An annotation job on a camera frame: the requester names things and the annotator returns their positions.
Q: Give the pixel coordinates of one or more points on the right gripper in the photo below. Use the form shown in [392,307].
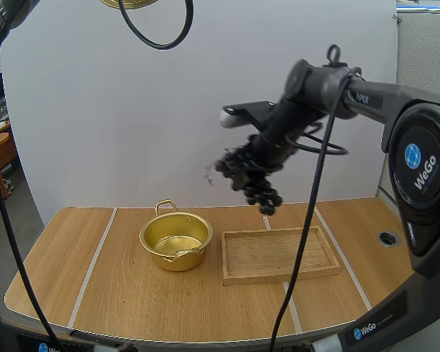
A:
[271,152]

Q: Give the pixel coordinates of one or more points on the bunch of dark toy grapes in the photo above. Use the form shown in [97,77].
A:
[258,192]

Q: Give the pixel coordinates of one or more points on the gold pot lid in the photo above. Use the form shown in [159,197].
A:
[132,3]

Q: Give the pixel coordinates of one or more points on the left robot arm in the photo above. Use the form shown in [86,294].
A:
[11,12]

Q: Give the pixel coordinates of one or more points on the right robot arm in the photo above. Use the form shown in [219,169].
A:
[418,154]

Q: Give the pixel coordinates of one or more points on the shallow wooden tray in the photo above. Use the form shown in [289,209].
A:
[278,256]

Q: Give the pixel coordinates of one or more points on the wooden desk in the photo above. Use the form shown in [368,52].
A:
[1,146]

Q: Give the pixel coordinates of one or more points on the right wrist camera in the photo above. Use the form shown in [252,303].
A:
[250,110]

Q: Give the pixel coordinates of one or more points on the grey partition wall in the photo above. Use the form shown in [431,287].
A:
[425,51]

